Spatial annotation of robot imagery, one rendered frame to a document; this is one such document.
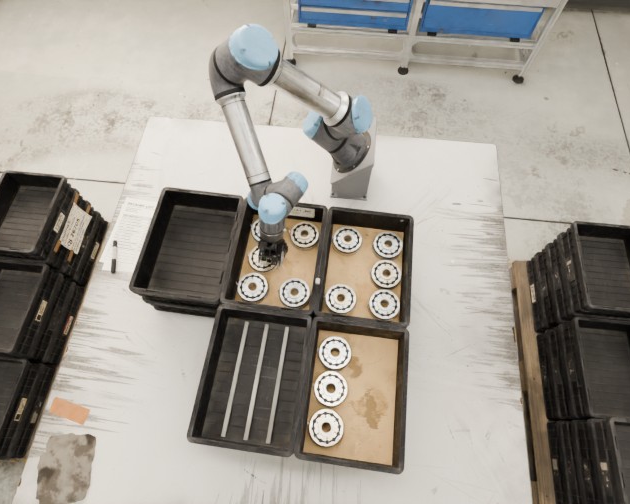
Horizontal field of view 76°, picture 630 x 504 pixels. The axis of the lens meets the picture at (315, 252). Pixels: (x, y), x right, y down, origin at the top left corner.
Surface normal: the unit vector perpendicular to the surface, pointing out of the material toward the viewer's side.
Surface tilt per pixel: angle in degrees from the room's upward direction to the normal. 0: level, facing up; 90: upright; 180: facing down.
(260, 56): 40
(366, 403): 0
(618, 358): 0
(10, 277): 0
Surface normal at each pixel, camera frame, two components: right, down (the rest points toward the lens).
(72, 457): -0.01, -0.39
